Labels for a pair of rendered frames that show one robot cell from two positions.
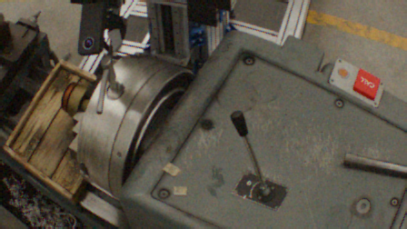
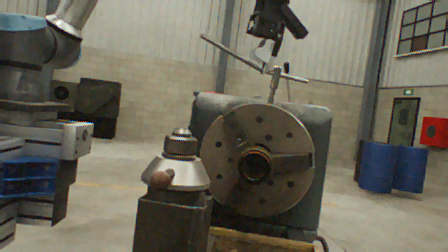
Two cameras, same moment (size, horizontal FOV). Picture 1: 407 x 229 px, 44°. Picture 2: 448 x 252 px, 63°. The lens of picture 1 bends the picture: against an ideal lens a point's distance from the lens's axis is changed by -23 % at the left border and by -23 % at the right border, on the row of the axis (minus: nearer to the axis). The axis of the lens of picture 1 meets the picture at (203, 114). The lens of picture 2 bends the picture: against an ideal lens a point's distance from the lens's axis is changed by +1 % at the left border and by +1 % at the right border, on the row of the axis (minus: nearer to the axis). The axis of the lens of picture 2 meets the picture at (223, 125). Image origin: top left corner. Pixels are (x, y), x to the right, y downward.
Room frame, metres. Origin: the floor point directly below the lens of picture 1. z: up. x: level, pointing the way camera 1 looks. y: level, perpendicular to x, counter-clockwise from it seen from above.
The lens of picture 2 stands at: (1.26, 1.04, 1.21)
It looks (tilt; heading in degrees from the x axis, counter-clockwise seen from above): 3 degrees down; 245
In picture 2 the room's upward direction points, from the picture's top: 7 degrees clockwise
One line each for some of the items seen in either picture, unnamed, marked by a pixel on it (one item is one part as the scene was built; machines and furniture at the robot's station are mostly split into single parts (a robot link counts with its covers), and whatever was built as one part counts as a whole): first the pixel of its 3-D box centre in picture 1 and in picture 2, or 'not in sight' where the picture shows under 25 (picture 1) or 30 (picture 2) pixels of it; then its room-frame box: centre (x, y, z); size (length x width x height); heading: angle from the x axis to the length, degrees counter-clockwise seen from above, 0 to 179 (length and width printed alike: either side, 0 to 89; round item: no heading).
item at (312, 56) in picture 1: (301, 58); not in sight; (0.76, -0.20, 1.24); 0.09 x 0.08 x 0.03; 58
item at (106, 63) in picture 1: (110, 76); (273, 87); (0.71, 0.17, 1.29); 0.02 x 0.02 x 0.12; 83
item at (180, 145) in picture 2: not in sight; (180, 142); (1.12, 0.64, 1.17); 0.04 x 0.04 x 0.03
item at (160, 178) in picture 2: not in sight; (163, 178); (1.15, 0.69, 1.13); 0.04 x 0.02 x 0.02; 58
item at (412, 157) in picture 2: not in sight; (409, 168); (-5.35, -4.00, 0.44); 0.59 x 0.59 x 0.88
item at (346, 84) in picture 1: (356, 89); not in sight; (0.69, -0.33, 1.23); 0.13 x 0.08 x 0.05; 58
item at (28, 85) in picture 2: not in sight; (16, 81); (1.36, -0.10, 1.21); 0.15 x 0.15 x 0.10
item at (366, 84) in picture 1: (366, 84); not in sight; (0.68, -0.35, 1.26); 0.06 x 0.06 x 0.02; 58
